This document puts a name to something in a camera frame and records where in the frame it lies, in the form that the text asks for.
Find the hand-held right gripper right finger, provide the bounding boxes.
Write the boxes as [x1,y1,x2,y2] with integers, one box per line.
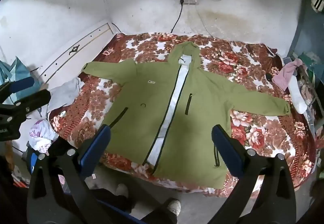
[212,124,297,224]

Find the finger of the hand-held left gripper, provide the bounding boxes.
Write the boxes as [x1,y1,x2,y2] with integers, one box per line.
[0,77,35,99]
[0,89,52,120]

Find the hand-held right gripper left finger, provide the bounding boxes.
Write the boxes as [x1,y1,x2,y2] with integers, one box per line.
[27,125,112,224]

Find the olive green hooded jacket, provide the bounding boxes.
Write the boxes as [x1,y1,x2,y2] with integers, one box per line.
[81,41,291,189]

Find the blue bag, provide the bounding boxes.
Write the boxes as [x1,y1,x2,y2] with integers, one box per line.
[0,56,42,103]

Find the light grey garment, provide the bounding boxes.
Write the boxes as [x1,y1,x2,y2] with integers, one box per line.
[47,78,85,113]

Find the white purple printed cloth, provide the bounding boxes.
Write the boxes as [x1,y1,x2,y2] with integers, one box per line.
[28,119,60,154]

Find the floral brown white bedsheet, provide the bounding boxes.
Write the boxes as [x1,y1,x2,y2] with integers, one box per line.
[48,32,317,198]

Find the person's left shoe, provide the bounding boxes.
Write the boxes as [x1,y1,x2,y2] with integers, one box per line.
[115,183,129,198]

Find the person's shoe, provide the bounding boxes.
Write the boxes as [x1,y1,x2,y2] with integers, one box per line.
[115,183,129,198]
[164,200,182,217]

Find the person's dark trouser legs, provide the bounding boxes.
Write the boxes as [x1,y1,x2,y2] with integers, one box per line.
[88,187,178,224]

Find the white bed headboard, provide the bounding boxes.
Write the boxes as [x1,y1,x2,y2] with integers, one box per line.
[38,21,115,90]

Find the person's right shoe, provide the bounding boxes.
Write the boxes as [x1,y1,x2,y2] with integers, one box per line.
[164,200,182,217]

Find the white sock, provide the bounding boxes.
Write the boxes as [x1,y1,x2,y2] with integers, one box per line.
[289,76,308,114]

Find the pink cloth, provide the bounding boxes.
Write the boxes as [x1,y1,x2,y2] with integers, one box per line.
[272,59,303,90]

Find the grey blue cabinet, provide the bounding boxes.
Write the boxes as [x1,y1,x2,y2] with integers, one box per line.
[290,0,324,62]

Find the thin white cable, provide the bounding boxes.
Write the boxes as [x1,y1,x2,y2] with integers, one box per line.
[194,5,215,37]

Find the black power cable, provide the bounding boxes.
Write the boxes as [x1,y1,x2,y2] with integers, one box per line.
[170,2,184,33]

